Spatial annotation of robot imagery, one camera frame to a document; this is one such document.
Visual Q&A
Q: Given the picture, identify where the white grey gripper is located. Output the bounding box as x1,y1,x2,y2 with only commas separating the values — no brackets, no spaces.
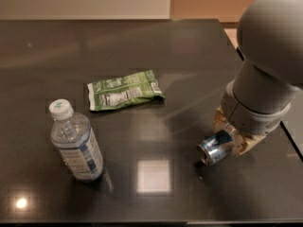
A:
213,81,291,157

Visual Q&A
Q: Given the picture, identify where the silver blue redbull can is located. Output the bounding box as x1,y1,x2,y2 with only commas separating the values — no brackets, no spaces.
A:
197,131,234,166

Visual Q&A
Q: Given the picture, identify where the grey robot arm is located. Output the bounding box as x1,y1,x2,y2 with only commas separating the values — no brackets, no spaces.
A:
214,0,303,156

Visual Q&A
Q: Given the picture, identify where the green snack bag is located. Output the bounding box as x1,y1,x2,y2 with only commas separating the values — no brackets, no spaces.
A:
87,70,165,112

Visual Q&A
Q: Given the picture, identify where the clear plastic water bottle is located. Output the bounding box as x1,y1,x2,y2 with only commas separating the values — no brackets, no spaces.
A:
49,99,103,182

